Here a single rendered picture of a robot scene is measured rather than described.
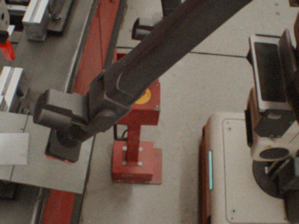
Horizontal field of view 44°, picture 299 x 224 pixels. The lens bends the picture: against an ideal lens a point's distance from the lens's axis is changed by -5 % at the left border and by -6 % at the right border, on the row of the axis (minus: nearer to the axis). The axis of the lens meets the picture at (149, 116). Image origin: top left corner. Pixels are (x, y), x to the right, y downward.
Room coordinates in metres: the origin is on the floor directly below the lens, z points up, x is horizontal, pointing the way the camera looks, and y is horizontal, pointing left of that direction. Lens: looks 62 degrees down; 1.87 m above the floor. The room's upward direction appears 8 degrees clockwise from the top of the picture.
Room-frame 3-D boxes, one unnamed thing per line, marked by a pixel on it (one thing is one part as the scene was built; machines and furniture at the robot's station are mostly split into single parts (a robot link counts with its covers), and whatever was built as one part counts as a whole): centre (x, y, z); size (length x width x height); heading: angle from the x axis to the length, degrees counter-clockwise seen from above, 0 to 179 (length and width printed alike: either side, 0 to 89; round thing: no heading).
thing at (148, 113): (0.70, 0.06, 0.75); 0.20 x 0.16 x 0.18; 6
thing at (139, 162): (0.70, 0.06, 0.13); 0.10 x 0.10 x 0.01; 6
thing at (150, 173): (0.71, 0.03, 0.06); 0.25 x 0.20 x 0.12; 96
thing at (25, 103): (0.37, 0.35, 0.89); 0.30 x 0.05 x 0.03; 0
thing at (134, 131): (0.70, 0.06, 0.39); 0.05 x 0.05 x 0.54; 6
